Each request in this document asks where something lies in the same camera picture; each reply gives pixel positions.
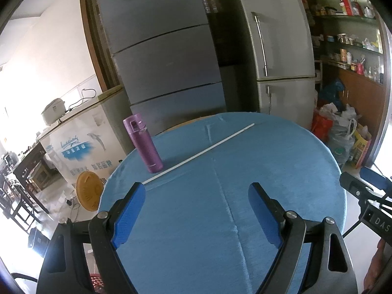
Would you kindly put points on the yellow shopping bag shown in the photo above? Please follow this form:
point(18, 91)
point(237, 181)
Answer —
point(361, 147)

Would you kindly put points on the silver refrigerator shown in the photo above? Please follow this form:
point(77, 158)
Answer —
point(275, 36)

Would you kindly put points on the long white stick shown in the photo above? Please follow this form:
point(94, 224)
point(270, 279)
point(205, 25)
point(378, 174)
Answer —
point(199, 156)

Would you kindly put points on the black box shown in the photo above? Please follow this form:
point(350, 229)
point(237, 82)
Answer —
point(38, 240)

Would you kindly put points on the large white plastic bag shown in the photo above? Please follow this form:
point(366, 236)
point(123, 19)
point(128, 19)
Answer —
point(341, 141)

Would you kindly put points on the white rice cooker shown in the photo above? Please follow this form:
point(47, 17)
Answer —
point(53, 110)

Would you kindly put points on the yellow round plastic cover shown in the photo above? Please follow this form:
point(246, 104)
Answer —
point(88, 190)

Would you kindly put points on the dark wooden table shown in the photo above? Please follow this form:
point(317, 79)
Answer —
point(29, 165)

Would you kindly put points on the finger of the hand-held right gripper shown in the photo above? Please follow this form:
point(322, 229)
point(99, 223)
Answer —
point(355, 186)
point(375, 177)

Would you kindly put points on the blue tablecloth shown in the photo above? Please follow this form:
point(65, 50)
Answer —
point(199, 220)

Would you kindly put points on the dark wooden chair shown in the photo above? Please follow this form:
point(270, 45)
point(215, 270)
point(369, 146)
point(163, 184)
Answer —
point(15, 202)

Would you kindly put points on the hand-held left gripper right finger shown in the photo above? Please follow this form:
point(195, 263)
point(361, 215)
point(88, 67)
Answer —
point(263, 214)

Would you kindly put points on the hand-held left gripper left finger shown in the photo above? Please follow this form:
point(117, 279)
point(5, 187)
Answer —
point(128, 214)

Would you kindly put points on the person's right forearm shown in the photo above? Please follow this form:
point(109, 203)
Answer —
point(379, 269)

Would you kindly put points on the small white plastic bag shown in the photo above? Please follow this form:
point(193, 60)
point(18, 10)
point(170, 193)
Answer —
point(329, 108)

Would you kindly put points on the purple thermos bottle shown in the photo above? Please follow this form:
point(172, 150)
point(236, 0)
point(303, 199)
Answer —
point(144, 147)

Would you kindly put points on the blue floor bag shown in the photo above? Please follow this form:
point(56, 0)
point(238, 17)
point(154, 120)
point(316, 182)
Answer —
point(332, 90)

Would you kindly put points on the white chest freezer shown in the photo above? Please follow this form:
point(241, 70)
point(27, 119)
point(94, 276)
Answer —
point(85, 147)

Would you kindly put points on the red shopping bag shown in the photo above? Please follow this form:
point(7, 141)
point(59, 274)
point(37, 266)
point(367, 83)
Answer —
point(321, 127)

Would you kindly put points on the wall shelf with goods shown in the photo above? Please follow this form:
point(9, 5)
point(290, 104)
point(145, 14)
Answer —
point(349, 18)

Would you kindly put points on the large grey refrigerator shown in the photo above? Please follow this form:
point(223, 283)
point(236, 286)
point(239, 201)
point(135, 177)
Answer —
point(159, 52)

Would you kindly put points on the cardboard box of clutter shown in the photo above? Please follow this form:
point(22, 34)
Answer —
point(364, 104)

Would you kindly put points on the red plastic basket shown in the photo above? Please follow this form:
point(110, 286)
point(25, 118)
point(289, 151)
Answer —
point(98, 284)

